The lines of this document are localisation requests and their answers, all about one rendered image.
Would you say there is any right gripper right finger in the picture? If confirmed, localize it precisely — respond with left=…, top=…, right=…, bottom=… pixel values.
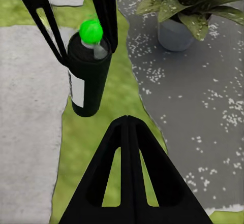
left=128, top=115, right=213, bottom=224

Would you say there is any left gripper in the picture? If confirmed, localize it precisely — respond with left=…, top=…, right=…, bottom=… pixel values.
left=22, top=0, right=118, bottom=68

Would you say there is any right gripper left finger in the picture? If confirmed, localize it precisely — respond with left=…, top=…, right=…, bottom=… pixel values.
left=58, top=115, right=136, bottom=224

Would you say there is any insectifuge atomizer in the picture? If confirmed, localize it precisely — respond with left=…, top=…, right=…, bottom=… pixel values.
left=67, top=19, right=112, bottom=117

